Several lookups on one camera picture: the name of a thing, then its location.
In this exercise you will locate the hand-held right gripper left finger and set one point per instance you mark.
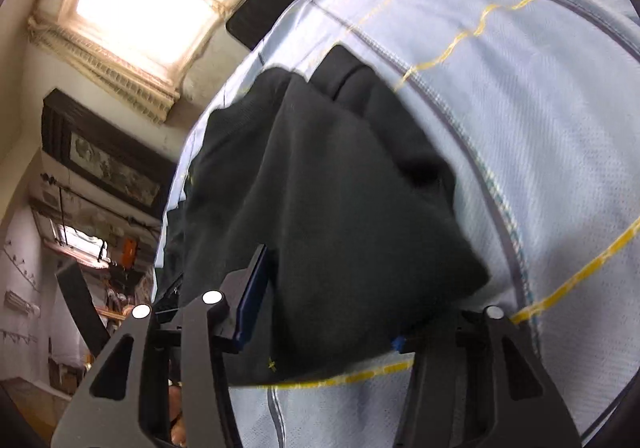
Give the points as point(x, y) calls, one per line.
point(252, 303)

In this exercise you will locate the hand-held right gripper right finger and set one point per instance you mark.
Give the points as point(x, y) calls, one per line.
point(425, 370)

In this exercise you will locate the black hoodie with yellow lining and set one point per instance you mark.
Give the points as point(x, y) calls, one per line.
point(325, 203)

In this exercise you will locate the person's left hand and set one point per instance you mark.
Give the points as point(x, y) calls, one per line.
point(177, 410)

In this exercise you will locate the small barred window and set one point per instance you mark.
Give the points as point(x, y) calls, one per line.
point(75, 240)

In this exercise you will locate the orange object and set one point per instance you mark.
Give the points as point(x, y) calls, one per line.
point(129, 252)

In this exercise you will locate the black framed picture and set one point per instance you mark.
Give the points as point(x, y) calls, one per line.
point(100, 163)

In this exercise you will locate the light blue striped bed sheet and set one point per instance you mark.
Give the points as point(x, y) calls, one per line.
point(525, 128)

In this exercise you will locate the black office chair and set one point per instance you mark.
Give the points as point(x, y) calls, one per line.
point(260, 13)

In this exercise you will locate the large bright window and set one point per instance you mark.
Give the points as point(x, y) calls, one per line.
point(150, 3)

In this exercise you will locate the white wall light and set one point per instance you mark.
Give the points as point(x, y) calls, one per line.
point(20, 303)

